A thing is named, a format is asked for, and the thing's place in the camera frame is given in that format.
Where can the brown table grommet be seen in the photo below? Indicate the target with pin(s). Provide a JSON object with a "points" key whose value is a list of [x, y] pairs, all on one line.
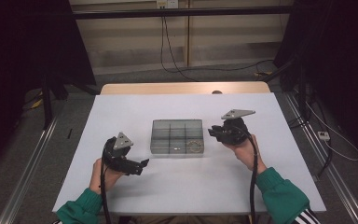
{"points": [[217, 92]]}

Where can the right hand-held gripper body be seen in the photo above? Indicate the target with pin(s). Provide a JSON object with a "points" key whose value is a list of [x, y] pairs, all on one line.
{"points": [[233, 132]]}

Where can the wooden table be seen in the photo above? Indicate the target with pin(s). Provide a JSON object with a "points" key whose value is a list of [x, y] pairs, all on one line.
{"points": [[167, 88]]}

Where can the small black floor object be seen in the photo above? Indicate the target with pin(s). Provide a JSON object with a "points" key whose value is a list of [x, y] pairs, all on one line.
{"points": [[70, 133]]}

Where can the clear plastic compartment box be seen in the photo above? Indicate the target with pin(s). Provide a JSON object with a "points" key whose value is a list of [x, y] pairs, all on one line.
{"points": [[171, 137]]}

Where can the yellow floor tape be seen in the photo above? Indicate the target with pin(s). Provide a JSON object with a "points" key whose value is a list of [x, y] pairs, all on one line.
{"points": [[36, 103], [262, 74]]}

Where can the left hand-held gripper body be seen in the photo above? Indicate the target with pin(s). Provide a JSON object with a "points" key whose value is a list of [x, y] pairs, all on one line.
{"points": [[118, 158]]}

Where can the black curtain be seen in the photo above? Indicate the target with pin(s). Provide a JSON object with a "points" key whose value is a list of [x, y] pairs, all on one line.
{"points": [[18, 62], [345, 62]]}

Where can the person's right hand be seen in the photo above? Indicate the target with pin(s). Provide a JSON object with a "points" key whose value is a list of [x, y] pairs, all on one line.
{"points": [[247, 154]]}

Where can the white power strip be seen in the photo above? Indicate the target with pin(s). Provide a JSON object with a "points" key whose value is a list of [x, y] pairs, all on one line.
{"points": [[323, 135]]}

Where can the black horizontal bar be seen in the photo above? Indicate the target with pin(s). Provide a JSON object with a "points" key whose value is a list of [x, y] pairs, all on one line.
{"points": [[183, 12]]}

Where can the black metal stand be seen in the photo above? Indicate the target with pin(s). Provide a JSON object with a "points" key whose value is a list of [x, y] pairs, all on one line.
{"points": [[47, 105], [303, 93]]}

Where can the white wall outlet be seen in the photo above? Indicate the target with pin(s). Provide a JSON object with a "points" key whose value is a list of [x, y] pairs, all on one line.
{"points": [[167, 3]]}

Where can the white table cover sheet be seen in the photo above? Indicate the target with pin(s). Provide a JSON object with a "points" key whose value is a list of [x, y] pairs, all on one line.
{"points": [[183, 186]]}

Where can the person's left hand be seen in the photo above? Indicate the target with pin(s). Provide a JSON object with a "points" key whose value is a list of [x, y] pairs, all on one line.
{"points": [[101, 179]]}

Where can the metal floor rail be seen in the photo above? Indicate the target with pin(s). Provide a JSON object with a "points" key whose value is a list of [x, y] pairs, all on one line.
{"points": [[28, 175], [326, 161]]}

